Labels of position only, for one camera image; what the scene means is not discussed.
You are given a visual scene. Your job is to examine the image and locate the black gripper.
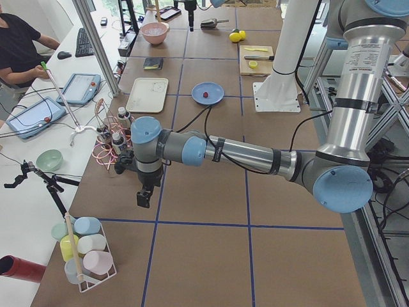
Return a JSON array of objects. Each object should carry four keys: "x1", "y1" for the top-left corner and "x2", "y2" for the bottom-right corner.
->
[
  {"x1": 136, "y1": 159, "x2": 163, "y2": 209},
  {"x1": 183, "y1": 0, "x2": 197, "y2": 31}
]

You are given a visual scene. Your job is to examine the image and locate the blue plate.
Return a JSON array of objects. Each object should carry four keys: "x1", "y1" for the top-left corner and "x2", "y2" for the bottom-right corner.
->
[{"x1": 191, "y1": 82, "x2": 224, "y2": 106}]

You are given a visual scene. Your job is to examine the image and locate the silver metal scoop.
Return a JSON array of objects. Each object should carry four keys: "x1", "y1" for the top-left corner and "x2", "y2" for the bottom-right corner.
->
[{"x1": 200, "y1": 19, "x2": 229, "y2": 29}]

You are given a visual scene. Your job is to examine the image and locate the pink bowl with ice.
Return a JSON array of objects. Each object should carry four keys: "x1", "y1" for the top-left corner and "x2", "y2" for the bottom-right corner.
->
[{"x1": 141, "y1": 22, "x2": 169, "y2": 45}]

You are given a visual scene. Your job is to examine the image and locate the yellow lemon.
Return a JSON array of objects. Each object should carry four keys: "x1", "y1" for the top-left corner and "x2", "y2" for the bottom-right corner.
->
[
  {"x1": 229, "y1": 32, "x2": 242, "y2": 43},
  {"x1": 238, "y1": 30, "x2": 246, "y2": 40}
]

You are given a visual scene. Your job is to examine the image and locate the dark sauce bottle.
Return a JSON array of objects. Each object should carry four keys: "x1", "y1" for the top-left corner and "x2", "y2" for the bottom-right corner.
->
[
  {"x1": 112, "y1": 132, "x2": 127, "y2": 155},
  {"x1": 118, "y1": 107, "x2": 132, "y2": 129}
]

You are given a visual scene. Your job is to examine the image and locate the white cup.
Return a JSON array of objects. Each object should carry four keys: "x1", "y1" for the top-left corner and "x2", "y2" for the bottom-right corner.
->
[{"x1": 77, "y1": 233, "x2": 107, "y2": 255}]

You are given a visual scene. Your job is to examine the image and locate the yellow plastic knife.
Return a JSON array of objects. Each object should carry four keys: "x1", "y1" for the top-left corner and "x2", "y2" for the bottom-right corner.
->
[{"x1": 244, "y1": 47, "x2": 269, "y2": 52}]

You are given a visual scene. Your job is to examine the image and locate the pink cup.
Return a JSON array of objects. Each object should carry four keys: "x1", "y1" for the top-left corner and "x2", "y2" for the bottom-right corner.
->
[{"x1": 83, "y1": 251, "x2": 113, "y2": 275}]

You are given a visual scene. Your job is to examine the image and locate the wooden cutting board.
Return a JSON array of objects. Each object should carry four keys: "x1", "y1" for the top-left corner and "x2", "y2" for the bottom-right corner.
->
[{"x1": 239, "y1": 45, "x2": 274, "y2": 76}]

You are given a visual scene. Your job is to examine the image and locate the lemon half slice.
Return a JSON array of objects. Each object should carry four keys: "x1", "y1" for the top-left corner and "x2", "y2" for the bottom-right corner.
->
[{"x1": 248, "y1": 60, "x2": 258, "y2": 69}]

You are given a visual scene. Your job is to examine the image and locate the green cup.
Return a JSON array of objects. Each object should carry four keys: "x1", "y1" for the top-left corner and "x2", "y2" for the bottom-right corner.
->
[{"x1": 51, "y1": 223, "x2": 68, "y2": 242}]

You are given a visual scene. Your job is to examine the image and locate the yellow cup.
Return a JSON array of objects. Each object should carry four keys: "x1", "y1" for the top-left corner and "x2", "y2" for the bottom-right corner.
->
[{"x1": 59, "y1": 235, "x2": 73, "y2": 262}]

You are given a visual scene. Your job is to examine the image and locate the black tripod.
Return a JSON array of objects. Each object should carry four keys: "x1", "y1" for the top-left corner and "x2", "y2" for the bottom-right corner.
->
[{"x1": 3, "y1": 161, "x2": 81, "y2": 218}]

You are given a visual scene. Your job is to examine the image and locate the white bear tray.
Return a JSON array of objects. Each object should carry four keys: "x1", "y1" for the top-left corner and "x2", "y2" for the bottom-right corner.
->
[{"x1": 125, "y1": 77, "x2": 169, "y2": 113}]

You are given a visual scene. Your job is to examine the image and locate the green bowl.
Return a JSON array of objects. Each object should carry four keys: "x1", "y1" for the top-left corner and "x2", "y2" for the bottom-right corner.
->
[{"x1": 36, "y1": 149, "x2": 63, "y2": 171}]

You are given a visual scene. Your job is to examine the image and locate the grey blue cup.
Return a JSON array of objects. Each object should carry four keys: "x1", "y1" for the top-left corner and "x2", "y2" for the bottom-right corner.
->
[{"x1": 65, "y1": 258, "x2": 90, "y2": 285}]

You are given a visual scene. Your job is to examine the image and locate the black keyboard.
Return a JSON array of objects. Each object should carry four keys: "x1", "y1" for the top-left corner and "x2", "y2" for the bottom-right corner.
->
[{"x1": 75, "y1": 28, "x2": 94, "y2": 58}]

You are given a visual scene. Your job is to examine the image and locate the blue teach pendant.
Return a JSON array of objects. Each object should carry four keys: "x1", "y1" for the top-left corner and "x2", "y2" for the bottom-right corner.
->
[
  {"x1": 62, "y1": 73, "x2": 102, "y2": 106},
  {"x1": 6, "y1": 97, "x2": 66, "y2": 139}
]

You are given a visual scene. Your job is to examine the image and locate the black computer mouse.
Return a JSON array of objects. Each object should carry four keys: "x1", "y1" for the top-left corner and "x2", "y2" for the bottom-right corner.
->
[{"x1": 57, "y1": 51, "x2": 72, "y2": 59}]

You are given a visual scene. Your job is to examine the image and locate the red cylinder bottle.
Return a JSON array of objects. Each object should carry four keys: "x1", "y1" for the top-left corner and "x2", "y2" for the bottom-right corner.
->
[{"x1": 1, "y1": 255, "x2": 47, "y2": 283}]

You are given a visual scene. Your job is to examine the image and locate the person in black shirt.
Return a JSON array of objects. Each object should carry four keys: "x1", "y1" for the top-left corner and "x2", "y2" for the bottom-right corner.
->
[{"x1": 0, "y1": 6, "x2": 61, "y2": 89}]

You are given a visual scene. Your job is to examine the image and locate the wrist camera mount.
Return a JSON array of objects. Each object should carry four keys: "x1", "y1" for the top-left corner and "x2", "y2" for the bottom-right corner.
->
[{"x1": 114, "y1": 150, "x2": 135, "y2": 175}]

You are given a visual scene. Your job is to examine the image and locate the copper wire bottle rack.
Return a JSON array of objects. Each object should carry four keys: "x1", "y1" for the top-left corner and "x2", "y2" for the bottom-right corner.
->
[{"x1": 92, "y1": 98, "x2": 132, "y2": 171}]

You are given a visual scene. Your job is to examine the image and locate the black handled knife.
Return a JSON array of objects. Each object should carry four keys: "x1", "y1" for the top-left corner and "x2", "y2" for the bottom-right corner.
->
[{"x1": 244, "y1": 56, "x2": 275, "y2": 61}]

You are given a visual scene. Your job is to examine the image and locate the aluminium frame post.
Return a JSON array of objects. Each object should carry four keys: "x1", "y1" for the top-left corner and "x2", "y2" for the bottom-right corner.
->
[{"x1": 72, "y1": 0, "x2": 120, "y2": 97}]

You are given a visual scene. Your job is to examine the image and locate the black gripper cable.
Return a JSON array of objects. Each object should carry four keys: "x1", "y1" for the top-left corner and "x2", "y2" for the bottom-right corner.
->
[{"x1": 175, "y1": 63, "x2": 335, "y2": 175}]

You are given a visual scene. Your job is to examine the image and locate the white wire cup rack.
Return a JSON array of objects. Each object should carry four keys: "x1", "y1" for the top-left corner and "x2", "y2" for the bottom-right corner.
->
[{"x1": 60, "y1": 213, "x2": 118, "y2": 293}]

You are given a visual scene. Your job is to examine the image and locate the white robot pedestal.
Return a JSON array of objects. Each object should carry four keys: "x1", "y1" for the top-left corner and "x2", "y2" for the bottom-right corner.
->
[{"x1": 253, "y1": 0, "x2": 321, "y2": 113}]

